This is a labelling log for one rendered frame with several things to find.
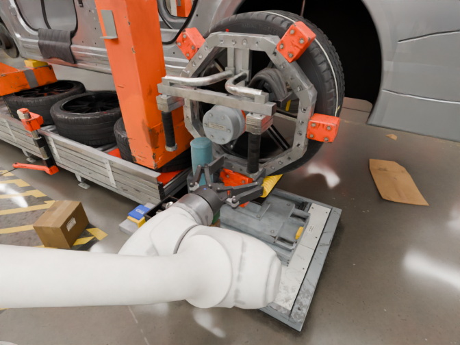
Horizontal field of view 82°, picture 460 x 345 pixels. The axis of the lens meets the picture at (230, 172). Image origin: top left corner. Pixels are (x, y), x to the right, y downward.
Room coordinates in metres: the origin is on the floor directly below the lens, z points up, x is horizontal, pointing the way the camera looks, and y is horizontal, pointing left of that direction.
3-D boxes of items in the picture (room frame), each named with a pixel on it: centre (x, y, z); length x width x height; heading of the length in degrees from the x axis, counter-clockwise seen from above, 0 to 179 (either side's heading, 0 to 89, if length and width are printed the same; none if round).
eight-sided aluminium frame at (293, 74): (0.99, -0.04, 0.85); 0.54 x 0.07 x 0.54; 60
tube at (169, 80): (0.94, 0.10, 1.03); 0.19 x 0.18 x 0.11; 150
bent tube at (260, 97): (0.84, -0.07, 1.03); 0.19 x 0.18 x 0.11; 150
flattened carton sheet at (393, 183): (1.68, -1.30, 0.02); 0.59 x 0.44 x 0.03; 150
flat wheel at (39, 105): (2.47, 1.72, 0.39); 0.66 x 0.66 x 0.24
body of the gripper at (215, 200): (0.50, 0.05, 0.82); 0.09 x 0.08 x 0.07; 150
